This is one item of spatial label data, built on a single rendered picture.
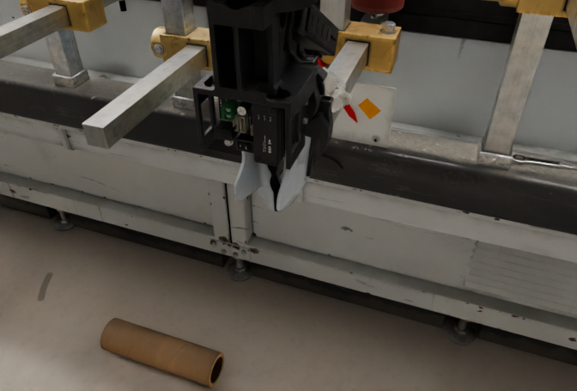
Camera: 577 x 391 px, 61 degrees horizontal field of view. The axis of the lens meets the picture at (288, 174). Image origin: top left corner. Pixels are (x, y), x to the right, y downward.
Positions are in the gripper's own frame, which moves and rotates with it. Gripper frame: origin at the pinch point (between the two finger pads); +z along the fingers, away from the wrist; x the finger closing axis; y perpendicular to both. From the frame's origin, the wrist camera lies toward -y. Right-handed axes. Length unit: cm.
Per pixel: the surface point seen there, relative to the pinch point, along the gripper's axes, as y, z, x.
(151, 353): -21, 76, -41
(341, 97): -11.9, -4.6, 2.4
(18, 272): -34, 83, -97
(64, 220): -56, 80, -97
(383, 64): -30.4, -0.8, 3.7
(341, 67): -21.6, -3.4, -0.1
